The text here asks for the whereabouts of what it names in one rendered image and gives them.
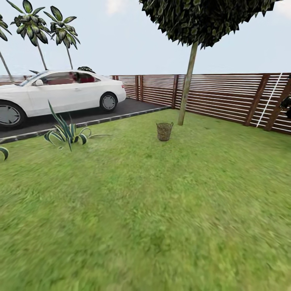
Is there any wicker basket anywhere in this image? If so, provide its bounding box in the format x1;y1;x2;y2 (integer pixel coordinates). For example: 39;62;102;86
156;122;173;141

